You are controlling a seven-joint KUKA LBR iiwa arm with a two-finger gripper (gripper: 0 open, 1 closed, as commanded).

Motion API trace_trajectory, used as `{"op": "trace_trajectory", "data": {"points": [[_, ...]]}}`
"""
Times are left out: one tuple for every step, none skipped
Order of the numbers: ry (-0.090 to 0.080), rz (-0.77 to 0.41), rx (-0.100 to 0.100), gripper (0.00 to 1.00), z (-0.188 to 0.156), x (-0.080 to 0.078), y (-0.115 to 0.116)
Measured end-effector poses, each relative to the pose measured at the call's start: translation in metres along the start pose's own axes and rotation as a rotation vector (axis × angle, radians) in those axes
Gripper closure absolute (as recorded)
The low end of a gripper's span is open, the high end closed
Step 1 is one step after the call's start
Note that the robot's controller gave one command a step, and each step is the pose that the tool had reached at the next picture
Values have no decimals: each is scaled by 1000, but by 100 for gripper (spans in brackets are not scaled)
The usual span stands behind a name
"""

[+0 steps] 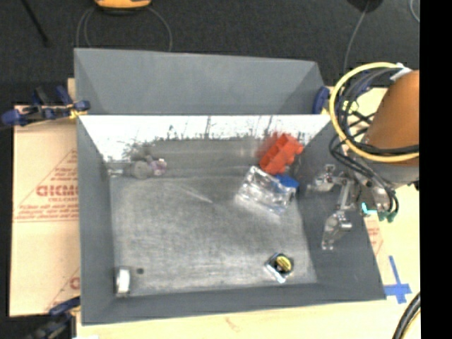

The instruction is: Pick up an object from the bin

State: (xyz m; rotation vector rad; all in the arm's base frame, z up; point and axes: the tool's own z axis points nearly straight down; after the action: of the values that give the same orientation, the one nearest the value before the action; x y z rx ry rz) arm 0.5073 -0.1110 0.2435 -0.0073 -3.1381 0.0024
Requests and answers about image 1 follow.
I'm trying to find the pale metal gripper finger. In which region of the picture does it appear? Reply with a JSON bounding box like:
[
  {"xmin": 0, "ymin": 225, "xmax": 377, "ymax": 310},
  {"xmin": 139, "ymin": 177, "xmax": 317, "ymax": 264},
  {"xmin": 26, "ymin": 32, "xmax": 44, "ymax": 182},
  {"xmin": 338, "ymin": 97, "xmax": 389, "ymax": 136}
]
[
  {"xmin": 306, "ymin": 164, "xmax": 346, "ymax": 193},
  {"xmin": 321, "ymin": 211, "xmax": 354, "ymax": 251}
]

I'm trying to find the blue toy block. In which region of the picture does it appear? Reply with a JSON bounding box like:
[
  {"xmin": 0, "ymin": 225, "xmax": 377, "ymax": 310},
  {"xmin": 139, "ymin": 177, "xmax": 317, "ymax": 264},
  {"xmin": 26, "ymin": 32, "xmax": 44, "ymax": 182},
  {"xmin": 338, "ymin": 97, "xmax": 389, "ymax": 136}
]
[{"xmin": 274, "ymin": 173, "xmax": 301, "ymax": 194}]

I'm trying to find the red toy building block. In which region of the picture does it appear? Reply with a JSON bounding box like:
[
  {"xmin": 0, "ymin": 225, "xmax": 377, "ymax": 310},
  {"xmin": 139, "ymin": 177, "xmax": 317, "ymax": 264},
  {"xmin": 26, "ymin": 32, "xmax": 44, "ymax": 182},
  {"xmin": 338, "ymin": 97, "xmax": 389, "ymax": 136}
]
[{"xmin": 258, "ymin": 132, "xmax": 304, "ymax": 176}]

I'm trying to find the black and yellow round tool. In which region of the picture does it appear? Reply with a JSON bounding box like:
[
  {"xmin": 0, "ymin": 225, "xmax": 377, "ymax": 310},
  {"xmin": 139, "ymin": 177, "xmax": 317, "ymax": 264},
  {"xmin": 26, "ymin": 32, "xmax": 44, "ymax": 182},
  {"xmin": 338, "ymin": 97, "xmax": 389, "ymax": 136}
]
[{"xmin": 263, "ymin": 252, "xmax": 296, "ymax": 285}]

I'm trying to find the clear plastic bottle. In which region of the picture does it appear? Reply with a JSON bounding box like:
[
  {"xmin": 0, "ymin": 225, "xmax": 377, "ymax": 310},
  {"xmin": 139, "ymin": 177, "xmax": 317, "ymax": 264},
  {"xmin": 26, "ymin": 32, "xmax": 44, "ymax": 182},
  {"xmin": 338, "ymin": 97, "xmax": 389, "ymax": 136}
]
[{"xmin": 234, "ymin": 165, "xmax": 297, "ymax": 218}]

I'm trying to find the grey metal bin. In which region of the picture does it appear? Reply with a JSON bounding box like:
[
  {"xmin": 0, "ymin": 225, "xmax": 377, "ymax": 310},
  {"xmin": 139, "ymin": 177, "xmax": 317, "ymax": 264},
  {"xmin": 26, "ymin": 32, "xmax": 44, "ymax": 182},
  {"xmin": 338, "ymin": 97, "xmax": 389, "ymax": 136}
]
[{"xmin": 73, "ymin": 47, "xmax": 386, "ymax": 326}]

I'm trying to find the small white cylinder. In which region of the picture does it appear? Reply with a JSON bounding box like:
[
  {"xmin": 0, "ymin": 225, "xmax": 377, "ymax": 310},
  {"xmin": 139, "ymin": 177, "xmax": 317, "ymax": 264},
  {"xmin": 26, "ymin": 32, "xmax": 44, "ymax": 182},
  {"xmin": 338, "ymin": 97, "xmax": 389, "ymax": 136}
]
[{"xmin": 113, "ymin": 266, "xmax": 132, "ymax": 295}]

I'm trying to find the brown cardboard board, red print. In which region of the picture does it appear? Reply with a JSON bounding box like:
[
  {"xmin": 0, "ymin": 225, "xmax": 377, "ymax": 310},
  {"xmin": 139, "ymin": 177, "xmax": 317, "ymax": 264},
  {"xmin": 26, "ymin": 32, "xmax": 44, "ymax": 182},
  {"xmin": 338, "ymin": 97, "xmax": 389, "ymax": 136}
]
[{"xmin": 8, "ymin": 104, "xmax": 83, "ymax": 318}]

